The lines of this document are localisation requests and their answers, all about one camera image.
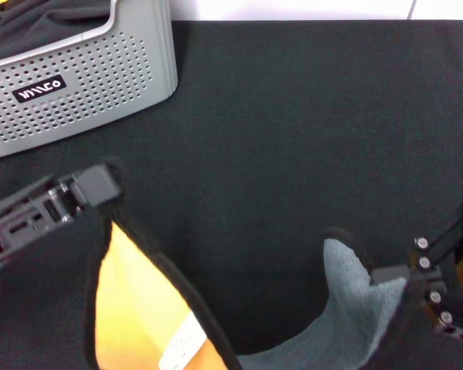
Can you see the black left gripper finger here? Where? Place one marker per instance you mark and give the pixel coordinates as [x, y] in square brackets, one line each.
[96, 185]

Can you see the grey and yellow towel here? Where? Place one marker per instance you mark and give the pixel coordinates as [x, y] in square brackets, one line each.
[131, 300]

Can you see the grey perforated storage box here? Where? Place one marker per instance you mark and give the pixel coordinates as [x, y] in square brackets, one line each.
[112, 77]

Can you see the black tablecloth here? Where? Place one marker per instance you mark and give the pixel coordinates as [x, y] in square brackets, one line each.
[274, 135]

